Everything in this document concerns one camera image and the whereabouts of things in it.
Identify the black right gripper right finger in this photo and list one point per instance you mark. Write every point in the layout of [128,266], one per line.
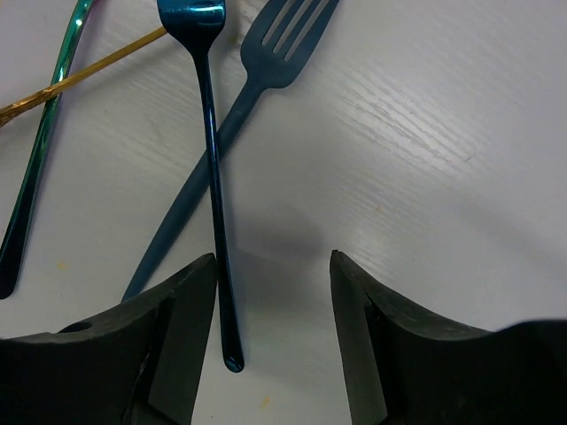
[405,364]

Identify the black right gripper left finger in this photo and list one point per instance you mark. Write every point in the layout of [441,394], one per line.
[139,362]

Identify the ornate gold fork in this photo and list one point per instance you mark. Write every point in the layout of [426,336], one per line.
[25,104]

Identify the shiny blue fork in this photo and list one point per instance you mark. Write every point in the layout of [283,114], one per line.
[196,25]

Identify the matte dark blue fork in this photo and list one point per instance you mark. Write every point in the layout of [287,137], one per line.
[276,47]

